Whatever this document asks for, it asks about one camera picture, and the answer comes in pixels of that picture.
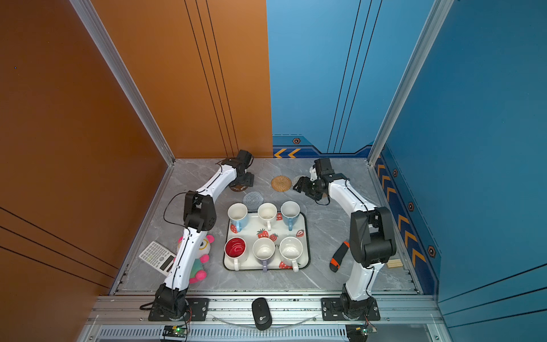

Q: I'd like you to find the grey woven round coaster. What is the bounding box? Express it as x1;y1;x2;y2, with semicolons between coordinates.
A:
243;192;264;211

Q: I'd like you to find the light blue mug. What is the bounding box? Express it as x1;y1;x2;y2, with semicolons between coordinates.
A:
227;203;249;232

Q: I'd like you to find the tan rattan round coaster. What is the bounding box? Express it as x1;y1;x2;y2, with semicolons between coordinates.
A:
271;175;292;192

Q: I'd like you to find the glossy brown round coaster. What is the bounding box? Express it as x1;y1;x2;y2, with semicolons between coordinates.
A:
229;185;248;192

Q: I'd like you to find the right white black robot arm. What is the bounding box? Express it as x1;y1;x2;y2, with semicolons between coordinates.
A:
293;158;397;321

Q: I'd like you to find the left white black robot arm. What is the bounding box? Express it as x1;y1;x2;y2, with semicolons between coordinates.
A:
148;150;254;321

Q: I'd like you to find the white mug back middle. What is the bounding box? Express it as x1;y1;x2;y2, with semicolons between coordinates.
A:
257;202;278;232

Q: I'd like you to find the white mug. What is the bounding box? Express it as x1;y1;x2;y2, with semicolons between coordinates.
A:
279;237;303;272
257;202;278;232

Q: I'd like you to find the white mug front right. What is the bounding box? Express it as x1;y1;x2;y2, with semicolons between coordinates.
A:
279;237;303;272

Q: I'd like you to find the white strawberry tray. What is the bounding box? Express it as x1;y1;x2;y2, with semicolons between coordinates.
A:
224;212;311;272

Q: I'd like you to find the red inside mug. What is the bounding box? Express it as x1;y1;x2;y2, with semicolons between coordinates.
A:
224;237;249;272

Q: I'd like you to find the purple mug front middle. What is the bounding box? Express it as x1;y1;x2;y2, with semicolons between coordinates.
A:
252;237;276;272

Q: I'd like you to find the black orange utility knife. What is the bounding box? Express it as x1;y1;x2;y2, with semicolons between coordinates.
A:
329;241;350;272

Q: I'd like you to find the pink panda plush toy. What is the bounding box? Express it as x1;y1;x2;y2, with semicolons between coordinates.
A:
189;234;215;284

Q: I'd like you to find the small wooden block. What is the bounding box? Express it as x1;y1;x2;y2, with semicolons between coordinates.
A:
386;258;404;269

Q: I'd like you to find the white calculator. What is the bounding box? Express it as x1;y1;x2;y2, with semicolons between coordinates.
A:
139;241;176;276

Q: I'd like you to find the black computer mouse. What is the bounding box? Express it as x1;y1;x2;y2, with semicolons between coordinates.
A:
252;297;273;331

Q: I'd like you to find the right green circuit board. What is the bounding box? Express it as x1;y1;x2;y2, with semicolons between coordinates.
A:
346;325;377;342

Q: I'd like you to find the green circuit board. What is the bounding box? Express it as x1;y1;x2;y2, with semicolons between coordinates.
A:
161;325;189;341
346;325;377;342

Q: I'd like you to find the left green circuit board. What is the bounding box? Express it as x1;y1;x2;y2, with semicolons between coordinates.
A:
161;325;189;341

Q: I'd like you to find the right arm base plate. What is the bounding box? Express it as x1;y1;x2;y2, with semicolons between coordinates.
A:
321;297;381;321

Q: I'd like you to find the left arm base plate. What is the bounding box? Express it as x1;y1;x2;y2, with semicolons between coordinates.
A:
148;298;209;322

